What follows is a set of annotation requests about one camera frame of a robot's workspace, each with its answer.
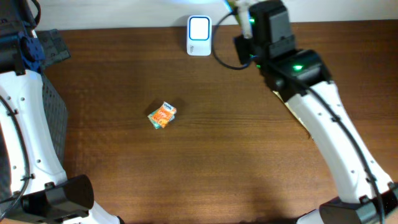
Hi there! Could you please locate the white barcode scanner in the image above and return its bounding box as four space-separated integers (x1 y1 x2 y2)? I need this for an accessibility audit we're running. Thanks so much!
187 15 212 56

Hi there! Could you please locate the grey plastic mesh basket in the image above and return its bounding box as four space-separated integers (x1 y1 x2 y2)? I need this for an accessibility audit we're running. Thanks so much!
42 75 68 165

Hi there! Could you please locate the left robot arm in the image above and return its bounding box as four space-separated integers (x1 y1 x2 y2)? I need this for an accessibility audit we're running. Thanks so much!
1 0 121 223

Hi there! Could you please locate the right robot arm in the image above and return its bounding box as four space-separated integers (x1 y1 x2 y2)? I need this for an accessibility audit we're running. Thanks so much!
234 1 397 223

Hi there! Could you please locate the teal tissue pack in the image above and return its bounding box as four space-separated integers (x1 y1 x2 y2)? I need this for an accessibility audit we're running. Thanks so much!
147 111 175 130

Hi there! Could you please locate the yellow snack bag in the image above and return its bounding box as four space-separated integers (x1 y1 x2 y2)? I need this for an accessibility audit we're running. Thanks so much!
272 90 313 139

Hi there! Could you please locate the green juice carton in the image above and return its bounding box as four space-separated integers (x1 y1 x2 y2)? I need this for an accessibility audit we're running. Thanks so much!
226 0 242 16

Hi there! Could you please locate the orange tissue pack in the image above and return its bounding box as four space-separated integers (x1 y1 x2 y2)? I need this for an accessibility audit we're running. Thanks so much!
150 101 177 129

